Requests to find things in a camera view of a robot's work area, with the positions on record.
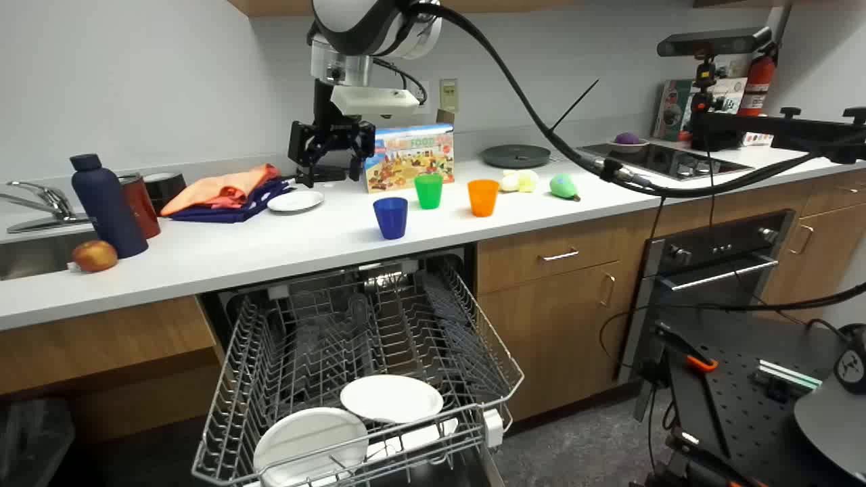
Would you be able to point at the dark blue cloth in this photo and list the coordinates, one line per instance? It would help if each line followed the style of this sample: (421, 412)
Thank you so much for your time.
(226, 215)

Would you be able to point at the picture book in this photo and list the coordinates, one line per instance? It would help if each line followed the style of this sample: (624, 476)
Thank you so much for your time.
(671, 109)

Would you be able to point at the small white plate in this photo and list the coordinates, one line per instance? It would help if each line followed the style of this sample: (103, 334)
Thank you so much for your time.
(297, 201)

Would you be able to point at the green toy pear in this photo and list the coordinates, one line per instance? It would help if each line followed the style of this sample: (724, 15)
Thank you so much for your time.
(565, 188)

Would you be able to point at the wooden drawer cabinet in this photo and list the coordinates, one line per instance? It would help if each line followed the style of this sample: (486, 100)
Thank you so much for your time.
(550, 315)

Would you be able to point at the red fire extinguisher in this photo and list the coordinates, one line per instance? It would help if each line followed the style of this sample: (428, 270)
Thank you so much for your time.
(758, 82)

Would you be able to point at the steel sink basin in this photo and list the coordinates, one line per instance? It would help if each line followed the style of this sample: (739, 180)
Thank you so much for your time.
(30, 258)

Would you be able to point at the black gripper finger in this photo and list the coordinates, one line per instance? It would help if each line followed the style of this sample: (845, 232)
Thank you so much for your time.
(364, 153)
(301, 149)

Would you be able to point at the purple toy food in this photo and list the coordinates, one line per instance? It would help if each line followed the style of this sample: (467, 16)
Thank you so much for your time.
(628, 139)

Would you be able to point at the orange plastic cup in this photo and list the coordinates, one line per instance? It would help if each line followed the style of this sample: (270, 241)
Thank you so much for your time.
(482, 197)

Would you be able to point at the black stereo camera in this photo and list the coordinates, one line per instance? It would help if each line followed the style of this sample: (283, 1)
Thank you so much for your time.
(712, 42)

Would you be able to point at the blue plastic cup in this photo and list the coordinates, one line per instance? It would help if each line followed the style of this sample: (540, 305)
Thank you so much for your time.
(390, 219)

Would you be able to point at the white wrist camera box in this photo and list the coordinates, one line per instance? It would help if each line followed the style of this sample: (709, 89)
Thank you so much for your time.
(379, 100)

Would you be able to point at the wooden sink cabinet front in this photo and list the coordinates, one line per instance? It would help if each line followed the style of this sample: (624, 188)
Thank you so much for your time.
(98, 360)

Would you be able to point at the green plastic cup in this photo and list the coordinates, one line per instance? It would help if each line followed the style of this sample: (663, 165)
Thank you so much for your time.
(428, 193)

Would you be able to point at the orange cloth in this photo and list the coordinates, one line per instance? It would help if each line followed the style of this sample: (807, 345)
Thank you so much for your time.
(207, 190)

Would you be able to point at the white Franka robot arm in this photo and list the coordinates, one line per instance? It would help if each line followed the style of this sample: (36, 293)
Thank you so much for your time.
(362, 21)

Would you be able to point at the white round plate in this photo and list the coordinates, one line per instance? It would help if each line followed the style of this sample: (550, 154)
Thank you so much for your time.
(394, 399)
(308, 441)

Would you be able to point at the black built-in oven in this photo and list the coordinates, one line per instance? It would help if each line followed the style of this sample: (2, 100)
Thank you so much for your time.
(712, 259)

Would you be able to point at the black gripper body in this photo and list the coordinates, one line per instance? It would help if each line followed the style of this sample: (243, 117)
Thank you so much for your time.
(335, 135)

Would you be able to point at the black perforated cart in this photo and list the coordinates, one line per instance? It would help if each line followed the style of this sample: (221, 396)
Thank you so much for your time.
(747, 415)

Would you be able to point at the red metal tumbler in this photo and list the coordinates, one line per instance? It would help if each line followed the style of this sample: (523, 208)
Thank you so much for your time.
(148, 212)

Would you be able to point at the grey round disc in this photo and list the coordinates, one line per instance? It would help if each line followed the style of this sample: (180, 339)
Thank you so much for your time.
(835, 433)

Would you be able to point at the red yellow apple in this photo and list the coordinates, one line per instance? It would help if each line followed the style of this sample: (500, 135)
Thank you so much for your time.
(95, 255)

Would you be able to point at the chrome sink faucet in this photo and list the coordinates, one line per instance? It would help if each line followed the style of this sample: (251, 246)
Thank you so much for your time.
(45, 201)

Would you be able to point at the black trash bin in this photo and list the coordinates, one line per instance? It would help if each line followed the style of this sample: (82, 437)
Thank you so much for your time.
(34, 441)

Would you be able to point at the navy water bottle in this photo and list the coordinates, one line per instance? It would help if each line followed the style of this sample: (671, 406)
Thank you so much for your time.
(109, 212)

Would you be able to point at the beige wall outlet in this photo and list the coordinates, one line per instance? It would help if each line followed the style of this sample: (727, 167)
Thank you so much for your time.
(447, 94)

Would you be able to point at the black clamp bar mount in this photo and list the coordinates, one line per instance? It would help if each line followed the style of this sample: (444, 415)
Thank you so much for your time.
(774, 130)

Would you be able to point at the black round container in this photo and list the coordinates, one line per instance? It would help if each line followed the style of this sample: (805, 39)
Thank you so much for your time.
(165, 188)

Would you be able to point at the colourful toy food box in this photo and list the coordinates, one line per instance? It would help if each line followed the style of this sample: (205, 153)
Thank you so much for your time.
(409, 162)

